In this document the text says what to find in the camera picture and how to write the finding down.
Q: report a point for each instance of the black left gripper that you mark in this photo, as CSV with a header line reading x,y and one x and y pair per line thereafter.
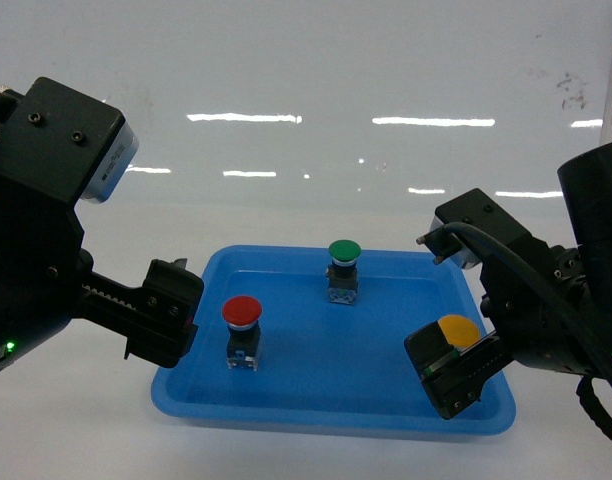
x,y
42,267

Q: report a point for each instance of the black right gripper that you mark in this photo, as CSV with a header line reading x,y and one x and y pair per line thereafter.
x,y
544,318

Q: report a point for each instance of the yellow mushroom push button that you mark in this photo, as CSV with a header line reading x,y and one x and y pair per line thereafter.
x,y
459,331

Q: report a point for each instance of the red mushroom push button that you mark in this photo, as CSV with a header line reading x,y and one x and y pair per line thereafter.
x,y
242,314

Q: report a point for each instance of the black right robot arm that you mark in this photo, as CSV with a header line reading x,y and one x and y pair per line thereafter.
x,y
586,183

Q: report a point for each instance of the blue plastic tray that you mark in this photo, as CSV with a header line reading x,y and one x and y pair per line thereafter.
x,y
325,368

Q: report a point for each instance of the green mushroom push button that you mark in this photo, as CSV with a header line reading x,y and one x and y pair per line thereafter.
x,y
342,272

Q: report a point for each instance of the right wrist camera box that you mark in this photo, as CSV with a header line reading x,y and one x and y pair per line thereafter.
x,y
480,211

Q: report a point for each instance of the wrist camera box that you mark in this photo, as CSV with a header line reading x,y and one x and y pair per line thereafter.
x,y
480,211
65,144

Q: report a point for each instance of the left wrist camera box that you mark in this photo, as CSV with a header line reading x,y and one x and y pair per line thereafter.
x,y
65,144

